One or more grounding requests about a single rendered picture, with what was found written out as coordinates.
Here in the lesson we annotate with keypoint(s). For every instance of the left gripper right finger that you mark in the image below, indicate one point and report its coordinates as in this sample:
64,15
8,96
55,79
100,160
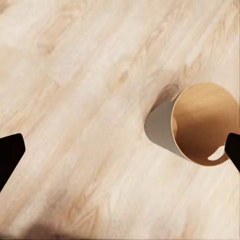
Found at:
232,148

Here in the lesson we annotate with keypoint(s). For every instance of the trash can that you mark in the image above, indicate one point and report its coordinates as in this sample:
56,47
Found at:
195,123

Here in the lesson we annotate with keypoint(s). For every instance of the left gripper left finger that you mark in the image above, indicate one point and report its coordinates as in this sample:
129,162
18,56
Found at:
12,148

